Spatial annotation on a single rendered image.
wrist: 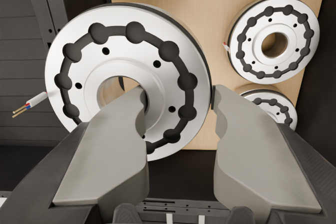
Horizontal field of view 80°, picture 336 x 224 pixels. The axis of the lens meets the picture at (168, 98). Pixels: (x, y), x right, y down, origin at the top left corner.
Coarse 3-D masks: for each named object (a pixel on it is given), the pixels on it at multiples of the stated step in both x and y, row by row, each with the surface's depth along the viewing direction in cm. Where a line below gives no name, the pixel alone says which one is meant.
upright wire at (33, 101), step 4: (44, 92) 13; (36, 96) 12; (40, 96) 12; (44, 96) 13; (28, 100) 12; (32, 100) 12; (36, 100) 12; (40, 100) 12; (24, 104) 11; (28, 104) 12; (32, 104) 12; (20, 108) 11; (24, 108) 11; (20, 112) 11; (12, 116) 11
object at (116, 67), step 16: (112, 64) 11; (128, 64) 11; (144, 64) 11; (96, 80) 11; (144, 80) 11; (160, 80) 12; (96, 96) 12; (160, 96) 11; (96, 112) 12; (160, 112) 12
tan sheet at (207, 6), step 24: (120, 0) 26; (144, 0) 26; (168, 0) 26; (192, 0) 26; (216, 0) 25; (240, 0) 25; (312, 0) 24; (192, 24) 27; (216, 24) 27; (216, 48) 28; (264, 48) 27; (216, 72) 29; (288, 96) 30; (192, 144) 35; (216, 144) 35
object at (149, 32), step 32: (64, 32) 11; (96, 32) 11; (128, 32) 11; (160, 32) 10; (64, 64) 12; (96, 64) 11; (160, 64) 12; (192, 64) 11; (64, 96) 13; (192, 96) 12; (160, 128) 13; (192, 128) 13
